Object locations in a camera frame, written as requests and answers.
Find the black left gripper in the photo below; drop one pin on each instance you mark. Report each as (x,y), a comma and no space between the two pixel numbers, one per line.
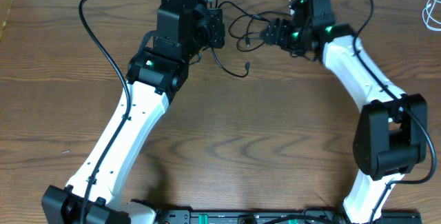
(216,28)

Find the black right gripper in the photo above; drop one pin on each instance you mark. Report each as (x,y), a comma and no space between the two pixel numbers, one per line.
(278,29)

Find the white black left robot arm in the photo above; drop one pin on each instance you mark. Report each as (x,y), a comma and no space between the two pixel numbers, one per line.
(154,75)

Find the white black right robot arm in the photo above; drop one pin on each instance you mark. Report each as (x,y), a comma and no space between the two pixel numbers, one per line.
(391,136)

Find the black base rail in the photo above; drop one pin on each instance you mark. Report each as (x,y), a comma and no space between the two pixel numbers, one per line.
(200,217)

